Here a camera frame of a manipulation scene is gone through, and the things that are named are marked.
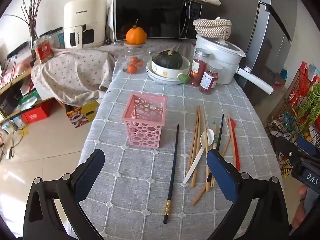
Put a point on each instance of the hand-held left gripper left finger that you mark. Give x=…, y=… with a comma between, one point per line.
x=92, y=171

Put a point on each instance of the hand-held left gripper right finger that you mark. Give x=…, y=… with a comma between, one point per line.
x=220, y=172

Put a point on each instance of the pink perforated utensil basket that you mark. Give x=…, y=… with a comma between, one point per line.
x=146, y=120

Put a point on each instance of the glass jar with wooden lid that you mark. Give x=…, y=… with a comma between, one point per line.
x=130, y=53

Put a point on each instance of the red box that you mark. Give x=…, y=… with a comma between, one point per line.
x=35, y=115

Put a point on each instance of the grey refrigerator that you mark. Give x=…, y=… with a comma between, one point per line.
x=265, y=42

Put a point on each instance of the dried branches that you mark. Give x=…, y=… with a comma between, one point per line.
x=33, y=17

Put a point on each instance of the clear lid jar red label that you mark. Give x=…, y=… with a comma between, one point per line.
x=210, y=80

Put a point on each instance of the large orange with stem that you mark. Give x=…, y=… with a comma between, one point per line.
x=135, y=36

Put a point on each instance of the dark green pumpkin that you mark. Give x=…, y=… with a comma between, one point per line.
x=167, y=60

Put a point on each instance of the small orange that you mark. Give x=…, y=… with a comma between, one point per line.
x=135, y=60

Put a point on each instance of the blue box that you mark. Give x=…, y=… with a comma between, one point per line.
x=60, y=38

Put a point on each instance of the clear container red label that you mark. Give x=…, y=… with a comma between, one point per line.
x=43, y=50

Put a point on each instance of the silver lid jar red contents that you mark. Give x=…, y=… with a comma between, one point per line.
x=197, y=70

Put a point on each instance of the black chopstick with gold band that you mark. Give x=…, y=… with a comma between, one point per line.
x=174, y=160

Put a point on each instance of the red packet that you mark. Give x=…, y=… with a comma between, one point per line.
x=300, y=87

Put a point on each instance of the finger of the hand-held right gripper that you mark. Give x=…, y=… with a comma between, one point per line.
x=285, y=147
x=307, y=145

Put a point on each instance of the wooden shelf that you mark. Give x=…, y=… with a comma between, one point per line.
x=15, y=80

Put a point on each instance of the cream air fryer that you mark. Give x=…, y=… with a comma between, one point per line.
x=85, y=12

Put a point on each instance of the white electric cooking pot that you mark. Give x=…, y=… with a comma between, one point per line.
x=220, y=55

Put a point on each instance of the white plastic spoon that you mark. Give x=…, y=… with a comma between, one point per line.
x=207, y=136

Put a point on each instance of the yellow printed cardboard box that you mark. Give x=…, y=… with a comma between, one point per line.
x=80, y=115

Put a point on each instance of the black microwave oven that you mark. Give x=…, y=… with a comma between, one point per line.
x=155, y=12

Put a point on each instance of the red plastic spoon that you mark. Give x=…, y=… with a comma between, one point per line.
x=235, y=142

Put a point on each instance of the woven straw basket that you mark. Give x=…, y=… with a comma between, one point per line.
x=212, y=28

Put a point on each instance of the grey grid tablecloth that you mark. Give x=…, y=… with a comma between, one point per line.
x=140, y=180

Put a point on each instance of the person's right hand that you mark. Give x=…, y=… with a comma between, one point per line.
x=298, y=216

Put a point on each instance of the white floral cloth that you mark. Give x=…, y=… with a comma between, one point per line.
x=75, y=72

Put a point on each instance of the small red tomato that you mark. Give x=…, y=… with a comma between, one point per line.
x=131, y=68

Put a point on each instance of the green bundle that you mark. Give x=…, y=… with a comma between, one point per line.
x=310, y=105

